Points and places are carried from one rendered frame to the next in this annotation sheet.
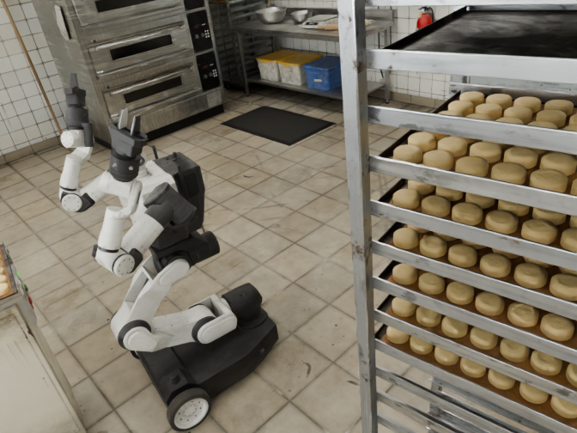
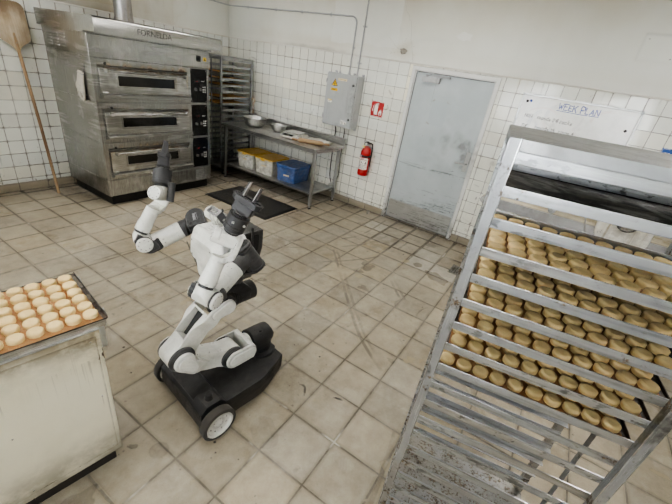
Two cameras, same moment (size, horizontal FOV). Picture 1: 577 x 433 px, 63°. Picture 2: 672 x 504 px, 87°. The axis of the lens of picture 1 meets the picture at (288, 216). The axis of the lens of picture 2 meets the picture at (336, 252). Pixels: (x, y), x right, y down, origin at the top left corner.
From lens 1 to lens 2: 0.58 m
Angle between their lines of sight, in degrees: 20
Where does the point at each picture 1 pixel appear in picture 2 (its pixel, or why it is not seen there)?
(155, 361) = (186, 382)
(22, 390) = (81, 407)
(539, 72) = (607, 218)
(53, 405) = (103, 421)
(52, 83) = (53, 133)
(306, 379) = (303, 396)
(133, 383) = (156, 402)
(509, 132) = (580, 245)
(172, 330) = (209, 356)
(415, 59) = (535, 198)
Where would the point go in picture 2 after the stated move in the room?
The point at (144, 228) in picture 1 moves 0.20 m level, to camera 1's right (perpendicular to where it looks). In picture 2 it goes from (231, 273) to (277, 272)
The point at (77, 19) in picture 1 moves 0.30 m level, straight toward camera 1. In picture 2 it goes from (99, 86) to (103, 90)
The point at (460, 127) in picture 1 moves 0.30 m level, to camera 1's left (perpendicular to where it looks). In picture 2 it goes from (551, 238) to (456, 239)
